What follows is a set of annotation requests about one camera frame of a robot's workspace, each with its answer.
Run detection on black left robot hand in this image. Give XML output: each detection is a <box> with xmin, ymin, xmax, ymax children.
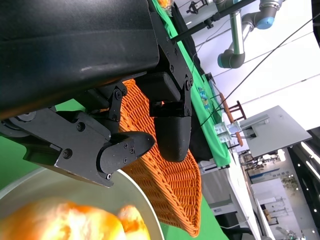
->
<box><xmin>0</xmin><ymin>0</ymin><xmax>194</xmax><ymax>189</ymax></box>

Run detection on grey round bowl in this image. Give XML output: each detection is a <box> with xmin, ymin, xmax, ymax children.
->
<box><xmin>0</xmin><ymin>166</ymin><xmax>165</xmax><ymax>240</ymax></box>

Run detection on orange white pumpkin bread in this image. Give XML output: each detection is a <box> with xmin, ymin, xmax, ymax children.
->
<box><xmin>0</xmin><ymin>197</ymin><xmax>126</xmax><ymax>240</ymax></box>

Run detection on orange wicker basket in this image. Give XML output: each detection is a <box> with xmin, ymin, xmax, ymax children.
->
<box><xmin>117</xmin><ymin>78</ymin><xmax>203</xmax><ymax>238</ymax></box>

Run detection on green tablecloth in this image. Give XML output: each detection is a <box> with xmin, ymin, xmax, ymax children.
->
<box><xmin>0</xmin><ymin>98</ymin><xmax>227</xmax><ymax>240</ymax></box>

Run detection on black metal pole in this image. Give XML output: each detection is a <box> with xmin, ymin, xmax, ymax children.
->
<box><xmin>172</xmin><ymin>0</ymin><xmax>257</xmax><ymax>42</ymax></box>

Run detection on green cloth with cartoon print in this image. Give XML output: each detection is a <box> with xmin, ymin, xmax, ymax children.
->
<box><xmin>152</xmin><ymin>0</ymin><xmax>231</xmax><ymax>169</ymax></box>

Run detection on white green small boxes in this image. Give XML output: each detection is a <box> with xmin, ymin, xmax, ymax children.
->
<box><xmin>214</xmin><ymin>121</ymin><xmax>238</xmax><ymax>144</ymax></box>

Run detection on brown wooden chair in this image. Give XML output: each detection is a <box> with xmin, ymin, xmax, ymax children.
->
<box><xmin>219</xmin><ymin>91</ymin><xmax>248</xmax><ymax>147</ymax></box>

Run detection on white desk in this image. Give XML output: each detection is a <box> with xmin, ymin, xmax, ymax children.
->
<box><xmin>198</xmin><ymin>147</ymin><xmax>266</xmax><ymax>240</ymax></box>

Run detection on grey flat panel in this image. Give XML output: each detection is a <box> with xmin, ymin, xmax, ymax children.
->
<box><xmin>239</xmin><ymin>105</ymin><xmax>313</xmax><ymax>159</ymax></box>

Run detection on long black overhead cable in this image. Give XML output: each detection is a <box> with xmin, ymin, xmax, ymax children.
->
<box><xmin>199</xmin><ymin>12</ymin><xmax>320</xmax><ymax>127</ymax></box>

